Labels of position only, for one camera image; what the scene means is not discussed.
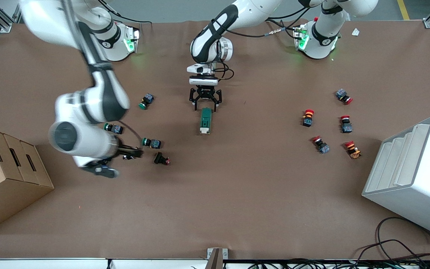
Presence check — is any brown cardboard box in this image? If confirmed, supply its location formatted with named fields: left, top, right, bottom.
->
left=0, top=125, right=55, bottom=235

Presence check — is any green load switch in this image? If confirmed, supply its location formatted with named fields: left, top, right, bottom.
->
left=199, top=107, right=213, bottom=135

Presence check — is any black arched floor cable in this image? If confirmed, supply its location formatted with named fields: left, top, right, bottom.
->
left=351, top=239, right=430, bottom=262

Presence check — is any green push button grey base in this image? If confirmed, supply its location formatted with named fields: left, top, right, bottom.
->
left=138, top=93, right=155, bottom=110
left=104, top=123, right=124, bottom=135
left=142, top=137, right=162, bottom=149

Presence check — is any black cable with metal connector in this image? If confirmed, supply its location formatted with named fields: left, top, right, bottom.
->
left=215, top=7, right=312, bottom=38

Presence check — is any grey metal table bracket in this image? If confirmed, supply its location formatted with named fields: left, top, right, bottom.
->
left=207, top=248, right=228, bottom=269

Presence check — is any red mushroom button orange base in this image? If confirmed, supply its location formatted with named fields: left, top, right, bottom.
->
left=302, top=109, right=315, bottom=127
left=344, top=140, right=362, bottom=160

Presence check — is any black cable bundle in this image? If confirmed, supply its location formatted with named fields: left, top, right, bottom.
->
left=222, top=258, right=430, bottom=269

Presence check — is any black push button red base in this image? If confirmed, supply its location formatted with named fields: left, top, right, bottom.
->
left=154, top=152, right=172, bottom=165

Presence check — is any white table edge rail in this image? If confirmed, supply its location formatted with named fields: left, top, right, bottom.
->
left=0, top=258, right=208, bottom=269

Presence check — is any white slotted storage bin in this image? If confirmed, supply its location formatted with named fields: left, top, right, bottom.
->
left=362, top=115, right=430, bottom=240

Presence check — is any black looped floor cable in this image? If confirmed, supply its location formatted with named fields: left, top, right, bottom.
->
left=376, top=217, right=430, bottom=262

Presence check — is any red mushroom button grey base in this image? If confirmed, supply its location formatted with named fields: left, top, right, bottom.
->
left=311, top=136, right=330, bottom=154
left=340, top=115, right=353, bottom=134
left=336, top=89, right=353, bottom=105

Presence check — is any black right base cable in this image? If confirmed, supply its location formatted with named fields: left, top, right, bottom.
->
left=99, top=0, right=153, bottom=24

